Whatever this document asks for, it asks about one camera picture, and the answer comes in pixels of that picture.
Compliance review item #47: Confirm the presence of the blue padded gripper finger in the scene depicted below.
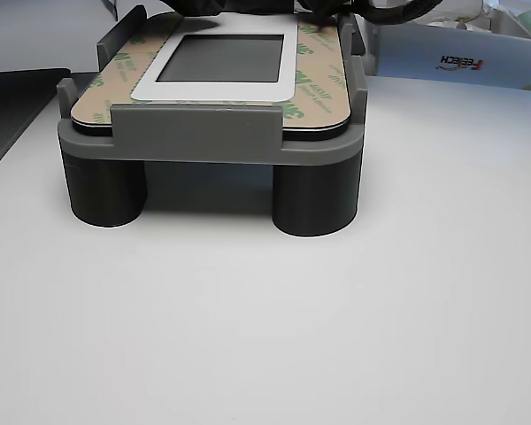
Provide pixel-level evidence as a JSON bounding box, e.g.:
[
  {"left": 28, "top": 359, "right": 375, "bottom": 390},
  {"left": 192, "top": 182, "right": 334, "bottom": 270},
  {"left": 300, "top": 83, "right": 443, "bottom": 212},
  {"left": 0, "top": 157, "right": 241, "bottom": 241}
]
[{"left": 291, "top": 0, "right": 350, "bottom": 31}]

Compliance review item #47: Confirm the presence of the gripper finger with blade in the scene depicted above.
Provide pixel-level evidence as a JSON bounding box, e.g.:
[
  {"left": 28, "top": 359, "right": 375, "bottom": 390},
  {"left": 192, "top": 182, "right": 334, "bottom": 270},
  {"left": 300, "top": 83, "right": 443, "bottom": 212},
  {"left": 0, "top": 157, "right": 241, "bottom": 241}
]
[{"left": 170, "top": 0, "right": 225, "bottom": 12}]

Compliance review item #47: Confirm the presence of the white printed cardboard box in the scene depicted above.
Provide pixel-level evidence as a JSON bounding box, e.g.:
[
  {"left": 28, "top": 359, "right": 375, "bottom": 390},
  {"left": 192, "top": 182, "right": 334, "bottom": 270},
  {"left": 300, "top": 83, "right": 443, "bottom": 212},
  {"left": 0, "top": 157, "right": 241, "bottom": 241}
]
[{"left": 365, "top": 12, "right": 531, "bottom": 90}]

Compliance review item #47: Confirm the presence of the grey fixture with cylinder legs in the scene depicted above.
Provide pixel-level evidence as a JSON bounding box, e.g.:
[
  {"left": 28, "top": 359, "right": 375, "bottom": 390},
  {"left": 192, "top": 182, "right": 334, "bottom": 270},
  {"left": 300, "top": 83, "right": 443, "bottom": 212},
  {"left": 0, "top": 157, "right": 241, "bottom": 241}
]
[{"left": 56, "top": 4, "right": 371, "bottom": 238}]

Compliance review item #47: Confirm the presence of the white open cardboard box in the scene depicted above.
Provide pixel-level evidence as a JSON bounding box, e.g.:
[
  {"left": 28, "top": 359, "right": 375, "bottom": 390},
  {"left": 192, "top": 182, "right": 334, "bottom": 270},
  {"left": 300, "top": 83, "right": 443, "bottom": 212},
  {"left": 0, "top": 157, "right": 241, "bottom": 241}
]
[{"left": 480, "top": 0, "right": 531, "bottom": 36}]

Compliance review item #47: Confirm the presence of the dark grey flat tray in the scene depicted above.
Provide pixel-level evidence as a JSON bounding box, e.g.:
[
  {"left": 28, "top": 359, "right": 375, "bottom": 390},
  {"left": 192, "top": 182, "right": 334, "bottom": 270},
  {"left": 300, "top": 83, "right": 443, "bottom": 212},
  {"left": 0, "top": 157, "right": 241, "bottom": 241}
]
[{"left": 0, "top": 67, "right": 73, "bottom": 183}]

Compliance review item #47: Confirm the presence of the black braided cable loop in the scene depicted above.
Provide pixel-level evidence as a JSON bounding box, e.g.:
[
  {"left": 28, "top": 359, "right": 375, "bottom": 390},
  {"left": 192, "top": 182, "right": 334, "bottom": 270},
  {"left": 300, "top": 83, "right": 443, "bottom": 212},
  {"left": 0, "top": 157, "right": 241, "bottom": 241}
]
[{"left": 358, "top": 0, "right": 443, "bottom": 26}]

